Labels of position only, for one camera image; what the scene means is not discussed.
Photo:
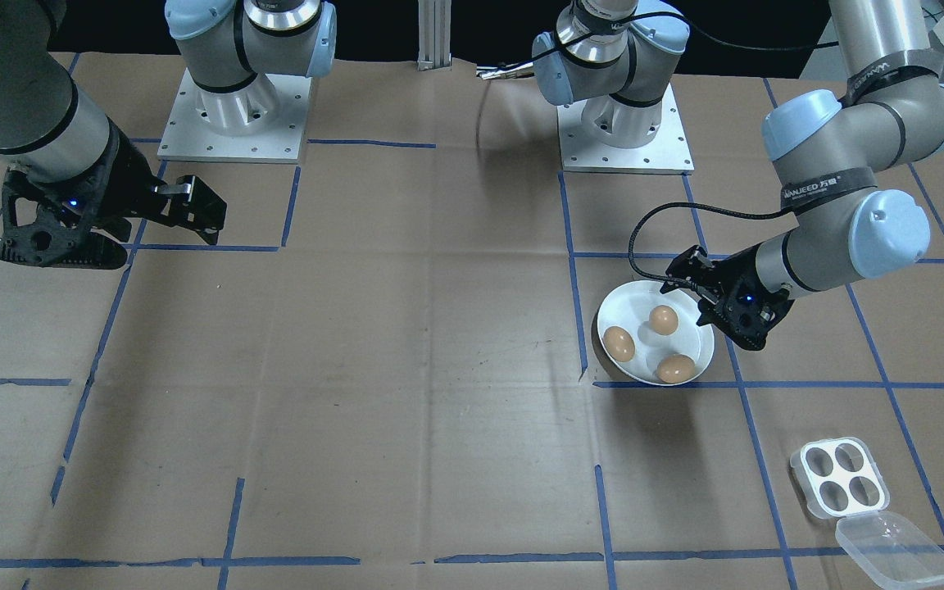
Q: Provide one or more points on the aluminium profile post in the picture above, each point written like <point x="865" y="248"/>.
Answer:
<point x="435" y="33"/>

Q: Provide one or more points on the brown egg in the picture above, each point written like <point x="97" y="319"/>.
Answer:
<point x="675" y="368"/>
<point x="664" y="319"/>
<point x="619" y="344"/>

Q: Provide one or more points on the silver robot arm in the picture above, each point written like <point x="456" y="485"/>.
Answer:
<point x="882" y="33"/>
<point x="29" y="98"/>

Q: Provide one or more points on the black frame cover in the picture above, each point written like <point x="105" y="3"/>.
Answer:
<point x="382" y="33"/>

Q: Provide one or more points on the clear plastic egg box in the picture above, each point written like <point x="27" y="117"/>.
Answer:
<point x="890" y="545"/>

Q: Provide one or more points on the white square base plate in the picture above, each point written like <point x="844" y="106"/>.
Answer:
<point x="578" y="160"/>
<point x="185" y="143"/>

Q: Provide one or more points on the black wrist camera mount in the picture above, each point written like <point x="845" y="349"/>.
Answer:
<point x="25" y="246"/>
<point x="689" y="270"/>

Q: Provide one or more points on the white round plate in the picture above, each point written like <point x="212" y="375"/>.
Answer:
<point x="632" y="310"/>

